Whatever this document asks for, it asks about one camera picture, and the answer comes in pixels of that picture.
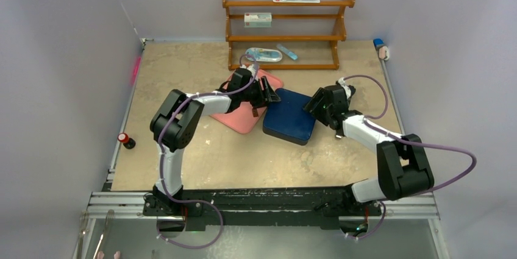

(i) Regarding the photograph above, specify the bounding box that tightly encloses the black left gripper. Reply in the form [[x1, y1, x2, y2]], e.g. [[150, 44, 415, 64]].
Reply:
[[240, 79, 280, 110]]

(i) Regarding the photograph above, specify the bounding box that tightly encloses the dark blue tin lid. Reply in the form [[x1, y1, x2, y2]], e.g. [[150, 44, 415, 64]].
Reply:
[[262, 88, 316, 130]]

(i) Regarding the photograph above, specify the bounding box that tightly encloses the blue chocolate tin box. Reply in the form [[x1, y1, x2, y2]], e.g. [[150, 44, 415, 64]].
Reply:
[[263, 126, 314, 146]]

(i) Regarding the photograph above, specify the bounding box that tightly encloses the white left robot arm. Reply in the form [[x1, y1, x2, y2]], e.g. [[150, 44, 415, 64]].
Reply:
[[150, 68, 280, 216]]

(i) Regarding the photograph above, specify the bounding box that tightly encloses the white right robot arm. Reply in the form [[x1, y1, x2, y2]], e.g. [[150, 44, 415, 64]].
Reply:
[[303, 84, 435, 215]]

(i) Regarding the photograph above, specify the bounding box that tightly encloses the pink plastic tray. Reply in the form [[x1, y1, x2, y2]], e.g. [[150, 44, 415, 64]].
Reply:
[[210, 69, 283, 134]]

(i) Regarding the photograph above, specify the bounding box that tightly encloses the light blue oval package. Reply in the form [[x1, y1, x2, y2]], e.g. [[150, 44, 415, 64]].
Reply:
[[244, 47, 283, 62]]

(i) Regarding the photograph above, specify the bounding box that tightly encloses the light blue small tube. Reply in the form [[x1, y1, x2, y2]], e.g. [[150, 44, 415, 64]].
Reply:
[[276, 44, 298, 61]]

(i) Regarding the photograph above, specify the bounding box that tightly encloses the wooden shelf rack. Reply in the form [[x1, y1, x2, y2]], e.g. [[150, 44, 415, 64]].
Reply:
[[222, 0, 356, 70]]

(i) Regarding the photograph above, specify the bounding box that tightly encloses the blue white corner device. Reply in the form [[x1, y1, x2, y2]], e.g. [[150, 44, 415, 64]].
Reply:
[[373, 38, 390, 61]]

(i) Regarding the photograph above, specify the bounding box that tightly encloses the white green small box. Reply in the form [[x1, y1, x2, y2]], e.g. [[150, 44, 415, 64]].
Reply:
[[244, 13, 273, 28]]

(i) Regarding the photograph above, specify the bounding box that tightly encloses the red black button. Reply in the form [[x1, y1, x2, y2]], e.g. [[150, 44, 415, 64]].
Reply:
[[117, 132, 136, 149]]

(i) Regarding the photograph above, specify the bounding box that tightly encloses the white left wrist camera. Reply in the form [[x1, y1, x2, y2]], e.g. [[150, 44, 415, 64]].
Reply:
[[240, 63, 260, 78]]

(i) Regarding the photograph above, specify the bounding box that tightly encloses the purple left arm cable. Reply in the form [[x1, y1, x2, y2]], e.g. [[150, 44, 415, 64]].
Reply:
[[156, 53, 262, 250]]

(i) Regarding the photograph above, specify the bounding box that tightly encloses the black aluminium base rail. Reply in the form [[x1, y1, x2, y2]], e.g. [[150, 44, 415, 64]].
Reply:
[[87, 187, 439, 232]]

